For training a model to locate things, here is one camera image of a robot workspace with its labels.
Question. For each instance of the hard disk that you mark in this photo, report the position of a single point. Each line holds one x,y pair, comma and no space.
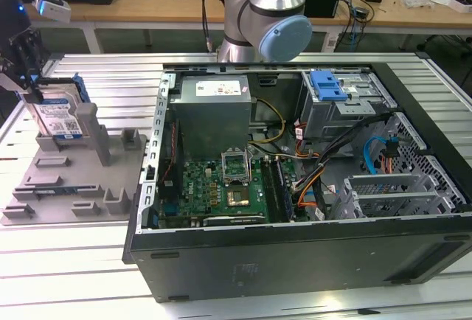
55,117

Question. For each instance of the CPU socket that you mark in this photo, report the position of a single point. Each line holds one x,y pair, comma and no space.
237,197

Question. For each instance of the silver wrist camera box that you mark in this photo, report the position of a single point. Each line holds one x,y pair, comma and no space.
55,11

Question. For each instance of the black RAM stick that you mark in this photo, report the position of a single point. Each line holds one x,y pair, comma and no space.
284,194
271,191

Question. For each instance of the black expansion card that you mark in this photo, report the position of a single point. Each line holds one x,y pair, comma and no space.
236,220

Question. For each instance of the green motherboard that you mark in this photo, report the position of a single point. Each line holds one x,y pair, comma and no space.
199,194

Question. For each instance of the metal drive cage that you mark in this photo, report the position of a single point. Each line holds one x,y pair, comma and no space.
332,121

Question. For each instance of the grey power supply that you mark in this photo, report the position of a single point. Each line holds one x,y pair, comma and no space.
210,121

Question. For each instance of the white open box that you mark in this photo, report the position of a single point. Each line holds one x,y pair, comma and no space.
461,3

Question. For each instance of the white barcode label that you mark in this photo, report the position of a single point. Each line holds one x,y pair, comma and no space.
332,42

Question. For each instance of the wooden desk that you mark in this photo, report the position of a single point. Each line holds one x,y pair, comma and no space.
121,10

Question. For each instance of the blue plastic cage latch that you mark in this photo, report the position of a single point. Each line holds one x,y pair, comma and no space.
328,89

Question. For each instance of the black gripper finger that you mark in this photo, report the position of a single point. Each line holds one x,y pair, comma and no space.
7,73
29,58

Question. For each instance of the thin metal locking lever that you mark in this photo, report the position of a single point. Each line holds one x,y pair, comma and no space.
251,169

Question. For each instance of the RAM stick with blue label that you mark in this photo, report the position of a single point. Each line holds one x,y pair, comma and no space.
55,190

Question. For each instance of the grey parts rack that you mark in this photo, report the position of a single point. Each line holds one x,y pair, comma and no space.
85,172

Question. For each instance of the metal disk bay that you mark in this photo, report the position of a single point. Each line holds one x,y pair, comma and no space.
398,195

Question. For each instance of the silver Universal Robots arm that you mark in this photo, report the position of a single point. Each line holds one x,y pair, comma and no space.
276,3

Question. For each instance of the black PC case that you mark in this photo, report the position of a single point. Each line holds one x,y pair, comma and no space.
295,261

